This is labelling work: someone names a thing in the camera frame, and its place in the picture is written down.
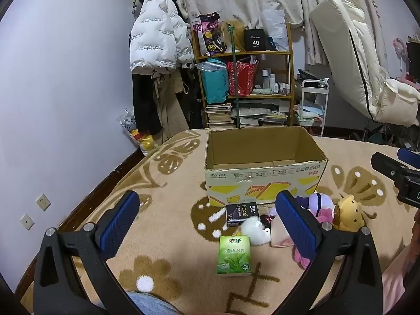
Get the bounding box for red patterned bag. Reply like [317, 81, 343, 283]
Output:
[226, 60, 258, 97]

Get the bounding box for person's blue jeans leg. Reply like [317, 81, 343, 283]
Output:
[126, 290, 179, 315]

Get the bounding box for printed cardboard box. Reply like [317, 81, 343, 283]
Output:
[204, 125, 329, 208]

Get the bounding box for purple white plush doll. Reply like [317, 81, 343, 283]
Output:
[295, 192, 335, 219]

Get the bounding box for light blue cloth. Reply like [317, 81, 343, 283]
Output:
[297, 103, 324, 119]

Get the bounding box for beige patterned blanket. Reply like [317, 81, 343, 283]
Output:
[15, 128, 420, 315]

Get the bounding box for white plastic bag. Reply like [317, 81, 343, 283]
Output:
[261, 8, 290, 51]

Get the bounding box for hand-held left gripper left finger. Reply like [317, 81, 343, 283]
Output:
[33, 190, 141, 315]

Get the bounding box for pink fan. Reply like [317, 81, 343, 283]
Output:
[392, 38, 409, 71]

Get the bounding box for beige trench coat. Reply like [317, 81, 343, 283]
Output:
[153, 70, 191, 141]

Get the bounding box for white trolley cart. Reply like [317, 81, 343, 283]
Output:
[295, 78, 329, 137]

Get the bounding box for blonde wig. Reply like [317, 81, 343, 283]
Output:
[219, 20, 246, 52]

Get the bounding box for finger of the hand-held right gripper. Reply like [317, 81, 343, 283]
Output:
[397, 148, 420, 170]
[371, 152, 412, 187]

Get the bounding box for black tissue pack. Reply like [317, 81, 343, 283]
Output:
[226, 202, 261, 228]

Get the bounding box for metal frame legs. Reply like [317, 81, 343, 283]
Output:
[361, 120, 416, 148]

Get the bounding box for white plush toy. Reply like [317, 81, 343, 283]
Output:
[240, 218, 273, 246]

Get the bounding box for yellow bear plush toy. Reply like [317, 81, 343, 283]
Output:
[333, 194, 365, 232]

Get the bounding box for black coat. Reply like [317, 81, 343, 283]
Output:
[131, 70, 163, 135]

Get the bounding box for pink plush toy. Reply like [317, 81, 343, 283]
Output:
[293, 207, 336, 267]

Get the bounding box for row of cosmetic bottles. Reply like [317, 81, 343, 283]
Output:
[261, 68, 292, 94]

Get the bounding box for white puffer jacket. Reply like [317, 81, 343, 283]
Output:
[129, 0, 195, 75]

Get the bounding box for person's right forearm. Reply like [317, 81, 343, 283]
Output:
[382, 210, 420, 315]

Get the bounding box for green tissue pack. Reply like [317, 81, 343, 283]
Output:
[215, 235, 253, 278]

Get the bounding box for pile of books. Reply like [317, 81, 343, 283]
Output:
[205, 99, 292, 128]

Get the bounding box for wooden shelf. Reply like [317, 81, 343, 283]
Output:
[190, 23, 295, 128]

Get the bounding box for teal bag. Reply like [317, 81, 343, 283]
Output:
[197, 58, 230, 104]

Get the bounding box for black bag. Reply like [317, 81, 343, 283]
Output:
[297, 69, 329, 87]

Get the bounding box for pink tissue pack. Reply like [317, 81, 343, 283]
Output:
[270, 215, 296, 248]

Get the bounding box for black monitor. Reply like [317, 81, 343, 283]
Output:
[406, 41, 420, 82]

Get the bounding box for black box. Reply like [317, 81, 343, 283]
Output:
[244, 29, 270, 52]

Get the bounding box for green pole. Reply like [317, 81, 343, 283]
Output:
[230, 28, 240, 128]

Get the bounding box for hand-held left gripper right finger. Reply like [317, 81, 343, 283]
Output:
[272, 190, 384, 315]

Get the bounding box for dark hanging clothing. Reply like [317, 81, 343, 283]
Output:
[180, 66, 211, 130]

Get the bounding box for patterned tote bag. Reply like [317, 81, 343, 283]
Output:
[192, 12, 227, 56]

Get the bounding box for clear plastic bag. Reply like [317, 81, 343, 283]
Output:
[119, 108, 155, 156]

